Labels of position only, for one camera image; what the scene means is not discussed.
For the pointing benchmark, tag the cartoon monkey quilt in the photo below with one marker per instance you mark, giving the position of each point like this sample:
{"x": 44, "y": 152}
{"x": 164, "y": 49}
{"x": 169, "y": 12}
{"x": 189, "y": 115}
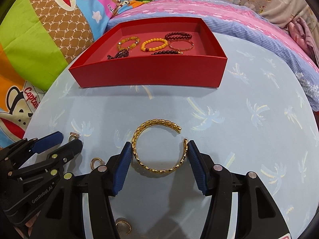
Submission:
{"x": 39, "y": 39}

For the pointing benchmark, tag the light blue palm tablecloth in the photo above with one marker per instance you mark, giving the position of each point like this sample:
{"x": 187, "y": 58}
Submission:
{"x": 259, "y": 119}

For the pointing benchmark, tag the red cardboard tray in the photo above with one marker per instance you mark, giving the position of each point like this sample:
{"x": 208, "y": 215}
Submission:
{"x": 116, "y": 58}

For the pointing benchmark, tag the gold hoop earring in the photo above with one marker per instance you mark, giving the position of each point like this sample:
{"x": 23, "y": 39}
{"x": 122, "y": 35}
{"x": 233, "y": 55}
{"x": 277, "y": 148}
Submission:
{"x": 123, "y": 226}
{"x": 96, "y": 162}

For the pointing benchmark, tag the pink and blue pillow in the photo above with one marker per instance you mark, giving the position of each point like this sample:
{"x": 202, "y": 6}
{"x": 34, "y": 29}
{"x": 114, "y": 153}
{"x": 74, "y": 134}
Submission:
{"x": 240, "y": 22}

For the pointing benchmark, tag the right hand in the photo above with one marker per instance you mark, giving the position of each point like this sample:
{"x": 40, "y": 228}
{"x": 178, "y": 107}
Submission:
{"x": 25, "y": 230}

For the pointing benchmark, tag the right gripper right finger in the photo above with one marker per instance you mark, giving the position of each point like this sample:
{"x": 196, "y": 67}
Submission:
{"x": 258, "y": 216}

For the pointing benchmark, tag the thin gold bangle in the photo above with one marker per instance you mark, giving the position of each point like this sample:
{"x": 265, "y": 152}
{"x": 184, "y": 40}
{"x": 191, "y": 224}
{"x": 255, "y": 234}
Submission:
{"x": 181, "y": 45}

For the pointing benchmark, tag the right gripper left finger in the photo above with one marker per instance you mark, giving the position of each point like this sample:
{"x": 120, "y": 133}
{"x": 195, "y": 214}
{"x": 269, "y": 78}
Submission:
{"x": 62, "y": 213}

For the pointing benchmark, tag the pink folded cloth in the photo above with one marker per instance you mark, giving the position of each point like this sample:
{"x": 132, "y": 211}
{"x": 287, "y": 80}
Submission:
{"x": 301, "y": 34}

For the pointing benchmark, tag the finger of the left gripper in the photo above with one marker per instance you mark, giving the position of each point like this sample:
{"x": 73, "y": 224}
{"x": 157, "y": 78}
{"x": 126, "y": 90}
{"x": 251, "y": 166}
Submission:
{"x": 47, "y": 142}
{"x": 56, "y": 160}

